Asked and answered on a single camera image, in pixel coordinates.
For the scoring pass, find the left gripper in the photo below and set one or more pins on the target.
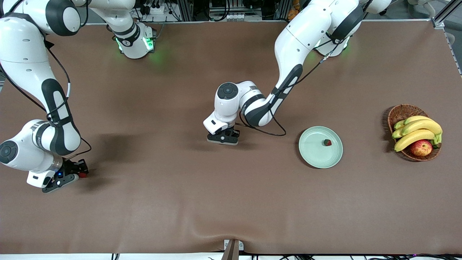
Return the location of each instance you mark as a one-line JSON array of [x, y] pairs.
[[234, 133]]

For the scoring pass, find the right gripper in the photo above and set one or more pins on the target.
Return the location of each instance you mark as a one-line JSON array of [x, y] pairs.
[[73, 167]]

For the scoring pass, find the red strawberry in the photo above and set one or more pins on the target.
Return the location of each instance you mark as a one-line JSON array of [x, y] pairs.
[[83, 175], [327, 142]]

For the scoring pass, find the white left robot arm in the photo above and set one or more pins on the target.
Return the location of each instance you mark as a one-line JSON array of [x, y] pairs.
[[306, 32]]

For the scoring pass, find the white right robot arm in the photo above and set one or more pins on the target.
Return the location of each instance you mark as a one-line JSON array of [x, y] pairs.
[[21, 54]]

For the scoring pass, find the pale green round plate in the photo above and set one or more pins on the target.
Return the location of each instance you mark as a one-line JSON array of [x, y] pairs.
[[314, 151]]

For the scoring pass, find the brown table cover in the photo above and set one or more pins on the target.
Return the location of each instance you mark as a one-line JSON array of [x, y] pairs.
[[231, 198]]

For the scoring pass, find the white terminal block row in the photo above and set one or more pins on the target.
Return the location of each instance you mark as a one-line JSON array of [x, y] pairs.
[[231, 16]]

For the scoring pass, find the metal table clamp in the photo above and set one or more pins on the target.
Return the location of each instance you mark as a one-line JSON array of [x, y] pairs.
[[232, 251]]

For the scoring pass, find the bag of orange buns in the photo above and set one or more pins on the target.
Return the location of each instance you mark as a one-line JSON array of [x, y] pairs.
[[294, 14]]

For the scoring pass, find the white power strip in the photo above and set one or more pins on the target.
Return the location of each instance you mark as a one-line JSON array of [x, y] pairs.
[[158, 9]]

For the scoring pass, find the brown wicker basket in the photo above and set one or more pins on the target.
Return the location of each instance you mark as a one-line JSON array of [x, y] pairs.
[[400, 112]]

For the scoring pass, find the yellow banana bunch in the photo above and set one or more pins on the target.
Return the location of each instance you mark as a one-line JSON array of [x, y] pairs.
[[420, 126]]

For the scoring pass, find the red apple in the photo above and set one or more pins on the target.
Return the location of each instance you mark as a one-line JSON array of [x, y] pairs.
[[421, 148]]

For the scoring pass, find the aluminium frame post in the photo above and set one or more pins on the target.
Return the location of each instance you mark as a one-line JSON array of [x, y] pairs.
[[282, 9], [186, 11], [438, 22]]

